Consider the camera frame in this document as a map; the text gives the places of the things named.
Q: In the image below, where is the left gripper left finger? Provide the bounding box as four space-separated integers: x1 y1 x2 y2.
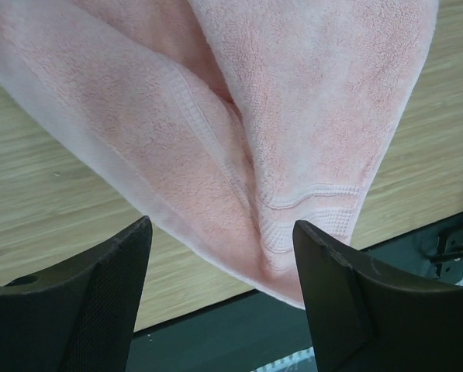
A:
0 216 153 371

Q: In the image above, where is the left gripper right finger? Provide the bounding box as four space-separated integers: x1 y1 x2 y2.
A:
293 221 463 371

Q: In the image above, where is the long pink towel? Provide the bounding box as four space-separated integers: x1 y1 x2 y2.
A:
0 1 439 308

